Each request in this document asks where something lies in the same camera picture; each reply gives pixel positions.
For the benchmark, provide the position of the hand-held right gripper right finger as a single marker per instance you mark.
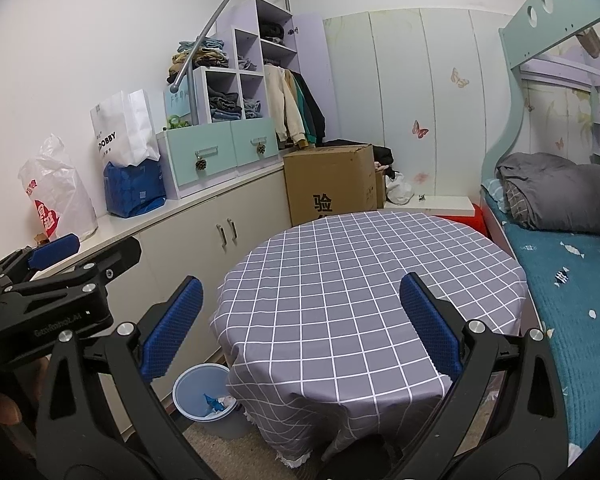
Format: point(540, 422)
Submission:
point(430, 325)

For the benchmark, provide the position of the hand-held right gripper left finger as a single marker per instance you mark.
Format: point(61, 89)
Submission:
point(172, 330)

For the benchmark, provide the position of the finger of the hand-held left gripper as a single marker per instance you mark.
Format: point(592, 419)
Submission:
point(55, 250)
point(122, 255)

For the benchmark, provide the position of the blue plastic waste bin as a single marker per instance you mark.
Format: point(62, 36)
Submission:
point(190, 390)

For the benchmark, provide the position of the blue snack wrapper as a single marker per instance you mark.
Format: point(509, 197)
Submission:
point(211, 401)

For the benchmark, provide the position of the person's left hand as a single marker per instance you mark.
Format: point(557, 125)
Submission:
point(0, 405)

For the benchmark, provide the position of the clear plastic bag red print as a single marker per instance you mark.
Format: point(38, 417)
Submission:
point(55, 195)

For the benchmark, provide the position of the white low cabinet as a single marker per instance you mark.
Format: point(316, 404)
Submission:
point(180, 250)

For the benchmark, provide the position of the blue woven bag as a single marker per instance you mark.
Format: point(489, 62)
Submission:
point(135, 187)

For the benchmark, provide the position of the grey checked tablecloth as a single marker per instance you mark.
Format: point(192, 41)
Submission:
point(355, 310)

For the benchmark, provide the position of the red plastic stool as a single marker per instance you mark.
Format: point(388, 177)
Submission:
point(465, 222)

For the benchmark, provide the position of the white board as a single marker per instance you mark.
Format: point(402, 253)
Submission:
point(445, 204)

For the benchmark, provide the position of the white paper shopping bag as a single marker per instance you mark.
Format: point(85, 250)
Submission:
point(122, 130)

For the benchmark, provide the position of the large mint green drawer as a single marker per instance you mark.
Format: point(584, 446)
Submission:
point(215, 157)

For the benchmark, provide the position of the white plastic bag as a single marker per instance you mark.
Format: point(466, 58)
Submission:
point(397, 190)

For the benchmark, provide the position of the light blue checked pillow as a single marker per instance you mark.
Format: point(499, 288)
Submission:
point(492, 195)

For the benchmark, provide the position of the green toy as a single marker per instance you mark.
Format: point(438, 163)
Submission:
point(176, 121)

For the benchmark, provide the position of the teal candy print bedsheet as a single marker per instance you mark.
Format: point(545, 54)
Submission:
point(570, 285)

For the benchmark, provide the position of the small cardboard box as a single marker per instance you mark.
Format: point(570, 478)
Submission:
point(380, 187)

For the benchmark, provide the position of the faint pink sticker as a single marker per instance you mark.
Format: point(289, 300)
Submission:
point(421, 177)

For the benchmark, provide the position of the grey checked blanket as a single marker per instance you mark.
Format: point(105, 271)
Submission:
point(517, 205)

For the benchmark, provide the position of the grey metal handrail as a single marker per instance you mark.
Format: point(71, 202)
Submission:
point(195, 105)

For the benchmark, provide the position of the small mint green drawer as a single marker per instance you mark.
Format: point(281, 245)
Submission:
point(247, 135)

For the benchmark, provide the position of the black cloth heap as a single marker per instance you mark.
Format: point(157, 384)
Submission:
point(382, 157)

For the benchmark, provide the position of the large cardboard box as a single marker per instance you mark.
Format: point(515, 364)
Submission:
point(325, 185)

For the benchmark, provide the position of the dark folded clothes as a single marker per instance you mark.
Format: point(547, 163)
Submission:
point(225, 102)

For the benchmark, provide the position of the grey duvet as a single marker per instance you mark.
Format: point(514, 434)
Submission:
point(560, 195)

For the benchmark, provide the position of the folded denim clothes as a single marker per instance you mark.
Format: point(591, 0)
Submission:
point(252, 108)

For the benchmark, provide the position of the pink butterfly sticker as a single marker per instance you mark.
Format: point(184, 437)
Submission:
point(419, 129)

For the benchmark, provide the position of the pile of brown clothes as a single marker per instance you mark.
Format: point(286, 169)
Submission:
point(210, 66)

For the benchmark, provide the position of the cream hanging jacket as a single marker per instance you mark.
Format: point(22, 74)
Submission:
point(285, 105)

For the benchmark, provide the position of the folded blue jeans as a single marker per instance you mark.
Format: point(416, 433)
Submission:
point(207, 46)

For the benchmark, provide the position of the folded grey clothes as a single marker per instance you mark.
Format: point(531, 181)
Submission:
point(247, 65)

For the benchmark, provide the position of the green hanging jacket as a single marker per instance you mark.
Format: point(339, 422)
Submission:
point(307, 117)

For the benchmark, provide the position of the dark hanging jacket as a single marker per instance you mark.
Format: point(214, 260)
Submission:
point(318, 115)

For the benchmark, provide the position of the pale green wardrobe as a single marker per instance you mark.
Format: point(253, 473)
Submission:
point(405, 85)

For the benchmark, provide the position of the cream butterfly sticker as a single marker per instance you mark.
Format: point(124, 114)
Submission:
point(459, 77)

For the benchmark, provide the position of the purple stair shelf unit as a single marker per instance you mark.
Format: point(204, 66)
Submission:
point(307, 60)

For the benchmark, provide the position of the black folded clothes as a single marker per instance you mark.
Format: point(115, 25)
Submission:
point(272, 30)

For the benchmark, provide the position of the beige hanging object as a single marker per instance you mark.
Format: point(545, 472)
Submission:
point(590, 42)

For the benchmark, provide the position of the mint bunk bed frame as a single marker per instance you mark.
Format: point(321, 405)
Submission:
point(517, 35)

